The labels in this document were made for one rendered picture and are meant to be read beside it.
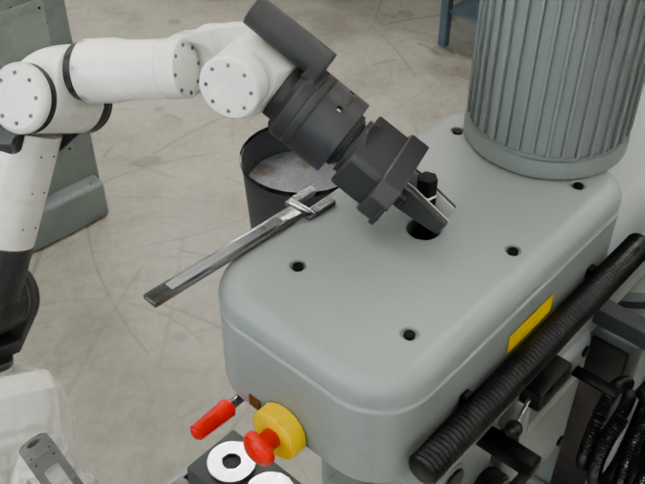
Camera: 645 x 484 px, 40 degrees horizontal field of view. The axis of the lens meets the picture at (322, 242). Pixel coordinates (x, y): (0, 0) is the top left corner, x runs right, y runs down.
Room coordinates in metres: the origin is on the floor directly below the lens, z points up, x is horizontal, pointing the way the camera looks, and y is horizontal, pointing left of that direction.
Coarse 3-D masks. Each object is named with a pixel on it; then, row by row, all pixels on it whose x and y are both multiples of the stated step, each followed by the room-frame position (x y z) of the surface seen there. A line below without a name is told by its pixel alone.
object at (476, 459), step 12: (468, 456) 0.68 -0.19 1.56; (480, 456) 0.71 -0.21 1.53; (324, 468) 0.72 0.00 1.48; (456, 468) 0.66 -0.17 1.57; (468, 468) 0.69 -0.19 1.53; (480, 468) 0.71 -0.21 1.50; (324, 480) 0.72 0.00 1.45; (396, 480) 0.64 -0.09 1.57; (444, 480) 0.64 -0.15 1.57; (456, 480) 0.65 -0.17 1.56; (468, 480) 0.69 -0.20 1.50
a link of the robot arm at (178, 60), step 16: (192, 32) 0.87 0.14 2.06; (208, 32) 0.87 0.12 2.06; (224, 32) 0.87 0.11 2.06; (240, 32) 0.87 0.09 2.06; (160, 48) 0.84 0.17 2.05; (176, 48) 0.84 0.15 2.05; (192, 48) 0.86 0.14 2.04; (208, 48) 0.86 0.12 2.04; (224, 48) 0.87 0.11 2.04; (160, 64) 0.82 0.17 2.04; (176, 64) 0.83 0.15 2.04; (192, 64) 0.85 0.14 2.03; (160, 80) 0.82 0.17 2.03; (176, 80) 0.82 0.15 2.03; (192, 80) 0.84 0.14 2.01; (176, 96) 0.82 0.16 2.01; (192, 96) 0.83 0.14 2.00
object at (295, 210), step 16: (304, 192) 0.80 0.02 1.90; (288, 208) 0.77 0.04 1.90; (304, 208) 0.77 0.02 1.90; (320, 208) 0.77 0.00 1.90; (272, 224) 0.74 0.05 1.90; (288, 224) 0.74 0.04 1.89; (240, 240) 0.71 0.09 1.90; (256, 240) 0.71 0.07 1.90; (208, 256) 0.68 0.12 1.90; (224, 256) 0.68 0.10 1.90; (192, 272) 0.66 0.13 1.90; (208, 272) 0.66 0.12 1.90; (160, 288) 0.64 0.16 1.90; (176, 288) 0.64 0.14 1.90; (160, 304) 0.62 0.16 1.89
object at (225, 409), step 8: (224, 400) 0.65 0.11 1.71; (232, 400) 0.65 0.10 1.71; (240, 400) 0.66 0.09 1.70; (216, 408) 0.64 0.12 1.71; (224, 408) 0.64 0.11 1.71; (232, 408) 0.64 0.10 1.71; (208, 416) 0.63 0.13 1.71; (216, 416) 0.63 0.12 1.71; (224, 416) 0.63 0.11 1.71; (232, 416) 0.64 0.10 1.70; (200, 424) 0.62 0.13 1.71; (208, 424) 0.62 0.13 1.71; (216, 424) 0.62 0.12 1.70; (192, 432) 0.61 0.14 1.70; (200, 432) 0.61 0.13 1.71; (208, 432) 0.61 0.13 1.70
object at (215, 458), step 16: (224, 448) 1.00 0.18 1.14; (240, 448) 1.00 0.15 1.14; (192, 464) 0.98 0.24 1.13; (208, 464) 0.97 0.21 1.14; (224, 464) 0.98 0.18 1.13; (240, 464) 0.98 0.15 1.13; (256, 464) 0.98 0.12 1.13; (272, 464) 0.98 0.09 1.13; (192, 480) 0.96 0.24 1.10; (208, 480) 0.94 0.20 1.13; (224, 480) 0.93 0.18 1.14; (240, 480) 0.94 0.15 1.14; (256, 480) 0.94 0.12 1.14; (272, 480) 0.94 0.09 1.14; (288, 480) 0.94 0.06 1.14
